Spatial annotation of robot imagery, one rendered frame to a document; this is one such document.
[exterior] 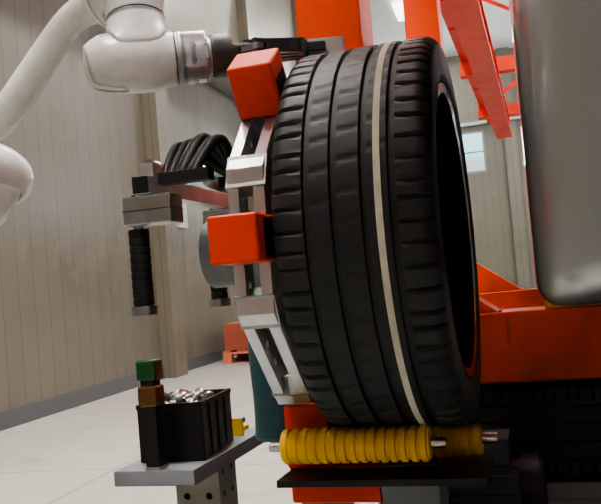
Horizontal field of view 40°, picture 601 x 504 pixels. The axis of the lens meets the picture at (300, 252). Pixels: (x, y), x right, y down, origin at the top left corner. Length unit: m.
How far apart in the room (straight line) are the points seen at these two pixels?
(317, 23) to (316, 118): 0.88
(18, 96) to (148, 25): 0.31
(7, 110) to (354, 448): 0.87
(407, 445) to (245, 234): 0.43
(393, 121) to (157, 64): 0.44
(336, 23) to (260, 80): 0.77
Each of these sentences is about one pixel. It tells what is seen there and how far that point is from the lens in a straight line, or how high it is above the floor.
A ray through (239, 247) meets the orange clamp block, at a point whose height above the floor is 0.84.
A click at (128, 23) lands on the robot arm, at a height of 1.23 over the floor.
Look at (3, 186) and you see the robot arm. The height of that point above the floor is 1.04.
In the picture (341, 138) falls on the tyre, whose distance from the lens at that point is 1.19.
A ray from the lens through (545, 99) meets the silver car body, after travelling 0.63.
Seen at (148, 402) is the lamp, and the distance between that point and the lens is 1.63.
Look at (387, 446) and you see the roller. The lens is 1.35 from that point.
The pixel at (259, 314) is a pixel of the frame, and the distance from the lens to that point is 1.24.
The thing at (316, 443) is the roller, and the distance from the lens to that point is 1.38.
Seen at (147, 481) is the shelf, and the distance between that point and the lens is 1.66.
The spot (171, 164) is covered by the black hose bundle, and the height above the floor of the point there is 0.99.
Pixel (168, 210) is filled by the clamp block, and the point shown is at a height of 0.92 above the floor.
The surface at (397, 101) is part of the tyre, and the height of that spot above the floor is 1.03.
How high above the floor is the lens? 0.77
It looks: 2 degrees up
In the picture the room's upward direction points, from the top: 5 degrees counter-clockwise
